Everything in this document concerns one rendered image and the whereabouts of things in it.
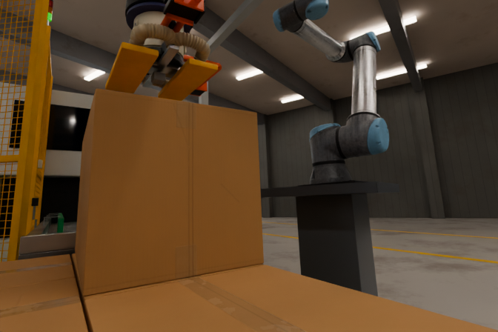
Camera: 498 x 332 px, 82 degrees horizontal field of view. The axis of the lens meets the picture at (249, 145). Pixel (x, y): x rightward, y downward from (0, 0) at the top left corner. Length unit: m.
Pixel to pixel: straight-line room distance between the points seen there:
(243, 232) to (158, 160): 0.27
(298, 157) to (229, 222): 9.96
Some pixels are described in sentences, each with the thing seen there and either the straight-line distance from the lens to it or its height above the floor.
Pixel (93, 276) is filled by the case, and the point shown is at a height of 0.58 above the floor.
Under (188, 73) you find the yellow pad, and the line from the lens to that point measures 0.99.
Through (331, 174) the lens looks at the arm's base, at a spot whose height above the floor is 0.80.
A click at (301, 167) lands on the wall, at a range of 10.56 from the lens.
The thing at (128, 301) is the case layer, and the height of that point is 0.54.
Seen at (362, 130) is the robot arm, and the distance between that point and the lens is 1.29.
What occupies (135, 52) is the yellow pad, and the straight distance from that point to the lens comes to 0.89.
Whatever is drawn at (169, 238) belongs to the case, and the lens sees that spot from 0.67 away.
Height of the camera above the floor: 0.71
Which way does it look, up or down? 11 degrees up
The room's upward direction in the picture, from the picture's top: 2 degrees counter-clockwise
